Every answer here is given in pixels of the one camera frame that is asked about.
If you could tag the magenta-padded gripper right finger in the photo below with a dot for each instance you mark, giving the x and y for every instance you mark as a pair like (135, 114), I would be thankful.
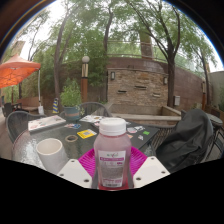
(149, 170)

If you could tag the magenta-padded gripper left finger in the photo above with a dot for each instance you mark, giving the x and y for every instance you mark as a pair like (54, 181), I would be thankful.
(76, 170)

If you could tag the pink drink bottle white cap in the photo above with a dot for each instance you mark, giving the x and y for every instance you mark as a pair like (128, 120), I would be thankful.
(112, 146)

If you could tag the white ceramic mug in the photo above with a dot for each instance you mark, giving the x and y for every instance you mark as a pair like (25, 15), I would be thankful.
(53, 158)

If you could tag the black laptop with stickers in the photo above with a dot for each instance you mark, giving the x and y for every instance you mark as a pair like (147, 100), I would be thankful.
(150, 131)

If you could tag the yellow card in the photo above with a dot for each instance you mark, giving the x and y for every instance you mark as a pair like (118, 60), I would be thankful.
(86, 133)

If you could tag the small colourful sticker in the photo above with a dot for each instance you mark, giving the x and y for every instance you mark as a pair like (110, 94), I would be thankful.
(72, 126)

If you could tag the black jacket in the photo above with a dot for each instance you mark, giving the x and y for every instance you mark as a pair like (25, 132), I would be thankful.
(186, 140)

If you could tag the white sticker sheet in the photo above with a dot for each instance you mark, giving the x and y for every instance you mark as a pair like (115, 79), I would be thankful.
(90, 118)

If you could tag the blue yellow striped cone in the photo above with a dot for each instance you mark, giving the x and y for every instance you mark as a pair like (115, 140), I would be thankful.
(55, 107)

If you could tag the green potted plant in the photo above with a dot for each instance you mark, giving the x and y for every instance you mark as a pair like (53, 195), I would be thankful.
(71, 95)

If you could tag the wooden bench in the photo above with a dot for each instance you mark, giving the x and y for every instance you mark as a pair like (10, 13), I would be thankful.
(29, 103)

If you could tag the round dark patio table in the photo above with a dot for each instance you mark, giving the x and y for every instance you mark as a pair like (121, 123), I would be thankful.
(215, 118)

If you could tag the black metal chair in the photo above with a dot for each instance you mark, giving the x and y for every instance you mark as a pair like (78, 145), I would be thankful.
(7, 109)

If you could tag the dark-trunk tree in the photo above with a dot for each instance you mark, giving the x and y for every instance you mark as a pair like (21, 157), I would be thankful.
(171, 76)

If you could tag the leaning thin-trunk tree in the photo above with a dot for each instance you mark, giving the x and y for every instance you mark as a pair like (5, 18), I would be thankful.
(58, 66)

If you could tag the orange patio umbrella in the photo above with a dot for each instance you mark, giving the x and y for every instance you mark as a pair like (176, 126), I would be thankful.
(16, 70)

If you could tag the grey wall box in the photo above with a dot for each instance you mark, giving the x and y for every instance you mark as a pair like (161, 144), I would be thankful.
(177, 100)

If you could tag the brown lamp post white globe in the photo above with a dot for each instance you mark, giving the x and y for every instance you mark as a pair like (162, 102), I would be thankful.
(204, 96)
(85, 83)

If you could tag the black wall lamp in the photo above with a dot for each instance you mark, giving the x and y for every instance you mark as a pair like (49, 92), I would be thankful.
(112, 75)
(165, 80)

